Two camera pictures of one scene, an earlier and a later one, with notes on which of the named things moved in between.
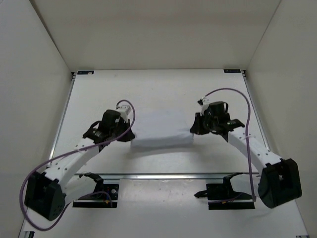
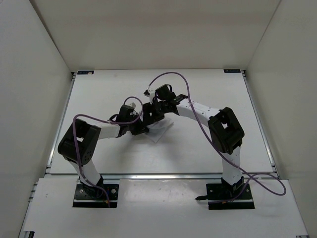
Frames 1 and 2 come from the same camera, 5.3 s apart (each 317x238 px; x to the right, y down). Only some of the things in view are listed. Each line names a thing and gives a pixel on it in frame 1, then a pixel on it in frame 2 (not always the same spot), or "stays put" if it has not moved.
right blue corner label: (232, 71) stays put
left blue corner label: (85, 72) stays put
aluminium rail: (158, 176) stays put
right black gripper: (196, 128) → (148, 109)
